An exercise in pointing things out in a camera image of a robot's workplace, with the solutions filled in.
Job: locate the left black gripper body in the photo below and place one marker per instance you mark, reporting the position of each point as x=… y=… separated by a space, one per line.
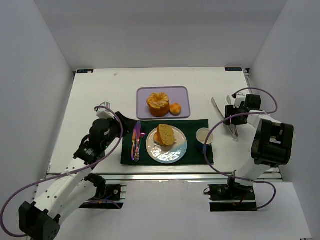
x=122 y=122

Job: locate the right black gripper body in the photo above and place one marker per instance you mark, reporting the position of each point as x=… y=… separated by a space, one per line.
x=232 y=115

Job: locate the small round bun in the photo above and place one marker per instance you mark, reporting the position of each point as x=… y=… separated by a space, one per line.
x=175 y=109
x=157 y=139

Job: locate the bread slice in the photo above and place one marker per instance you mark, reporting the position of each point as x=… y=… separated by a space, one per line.
x=166 y=135

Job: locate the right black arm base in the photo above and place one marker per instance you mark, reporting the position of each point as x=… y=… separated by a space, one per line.
x=221 y=199

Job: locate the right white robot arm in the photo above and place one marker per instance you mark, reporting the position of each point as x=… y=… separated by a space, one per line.
x=272 y=143

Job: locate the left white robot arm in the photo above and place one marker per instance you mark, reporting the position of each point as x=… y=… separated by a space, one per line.
x=42 y=219

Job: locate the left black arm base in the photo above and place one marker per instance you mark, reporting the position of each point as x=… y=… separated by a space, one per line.
x=112 y=197

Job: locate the large orange bread loaf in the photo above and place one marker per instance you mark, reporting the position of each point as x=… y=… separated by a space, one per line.
x=159 y=104

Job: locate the iridescent fork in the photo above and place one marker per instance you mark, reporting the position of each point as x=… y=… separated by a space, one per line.
x=142 y=135

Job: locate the blue mug white inside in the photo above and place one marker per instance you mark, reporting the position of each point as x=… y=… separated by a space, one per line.
x=204 y=138

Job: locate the lavender plastic tray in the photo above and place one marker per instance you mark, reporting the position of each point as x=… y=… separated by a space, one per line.
x=176 y=94

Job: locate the right blue corner label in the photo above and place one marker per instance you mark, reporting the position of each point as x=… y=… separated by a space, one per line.
x=233 y=69

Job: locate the blue corner label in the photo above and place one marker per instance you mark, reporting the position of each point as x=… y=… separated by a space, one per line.
x=84 y=71
x=233 y=69

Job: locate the iridescent knife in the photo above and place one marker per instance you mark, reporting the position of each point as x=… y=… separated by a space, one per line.
x=135 y=138

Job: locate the small round bun front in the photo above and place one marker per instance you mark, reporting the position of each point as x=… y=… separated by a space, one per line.
x=175 y=109

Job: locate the dark green placemat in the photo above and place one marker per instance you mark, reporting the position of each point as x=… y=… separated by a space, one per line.
x=193 y=155

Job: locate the white and blue plate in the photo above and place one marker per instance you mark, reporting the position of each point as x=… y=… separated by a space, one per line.
x=167 y=154

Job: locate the left blue corner label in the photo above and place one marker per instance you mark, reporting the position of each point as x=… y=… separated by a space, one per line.
x=84 y=71

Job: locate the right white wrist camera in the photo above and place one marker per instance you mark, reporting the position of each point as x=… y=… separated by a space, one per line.
x=238 y=102

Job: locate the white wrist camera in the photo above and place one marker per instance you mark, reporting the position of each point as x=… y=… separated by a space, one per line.
x=238 y=102
x=102 y=112

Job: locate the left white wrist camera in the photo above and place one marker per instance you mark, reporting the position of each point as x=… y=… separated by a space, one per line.
x=102 y=112

